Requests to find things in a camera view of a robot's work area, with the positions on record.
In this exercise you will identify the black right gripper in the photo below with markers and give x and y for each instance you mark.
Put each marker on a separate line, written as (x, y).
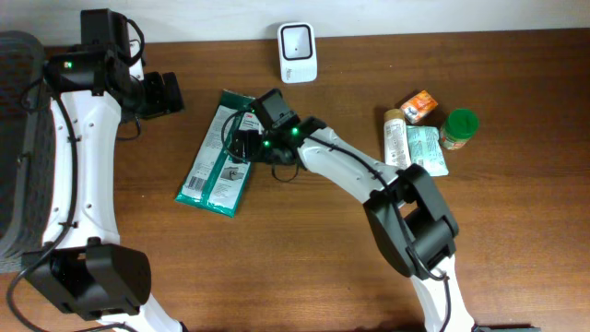
(245, 149)

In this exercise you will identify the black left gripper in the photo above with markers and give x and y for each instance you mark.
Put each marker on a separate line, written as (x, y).
(157, 92)

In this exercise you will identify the green wipes package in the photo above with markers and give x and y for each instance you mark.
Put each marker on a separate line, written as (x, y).
(215, 182)

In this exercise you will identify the white tube gold cap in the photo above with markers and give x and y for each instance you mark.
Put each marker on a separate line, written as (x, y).
(396, 150)

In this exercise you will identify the teal tissue pack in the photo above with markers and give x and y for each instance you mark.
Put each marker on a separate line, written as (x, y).
(425, 150)

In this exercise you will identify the orange tissue pack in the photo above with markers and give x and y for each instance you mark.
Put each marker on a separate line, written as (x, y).
(418, 106)

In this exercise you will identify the green lid jar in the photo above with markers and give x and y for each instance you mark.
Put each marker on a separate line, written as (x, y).
(458, 128)

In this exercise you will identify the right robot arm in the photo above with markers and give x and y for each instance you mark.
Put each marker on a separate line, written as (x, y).
(411, 223)

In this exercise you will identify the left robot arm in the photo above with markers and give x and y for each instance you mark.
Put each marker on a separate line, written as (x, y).
(82, 267)

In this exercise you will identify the white barcode scanner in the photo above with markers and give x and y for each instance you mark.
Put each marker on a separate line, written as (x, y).
(297, 53)

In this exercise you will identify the grey plastic basket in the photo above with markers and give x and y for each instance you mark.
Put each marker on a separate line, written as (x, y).
(27, 148)

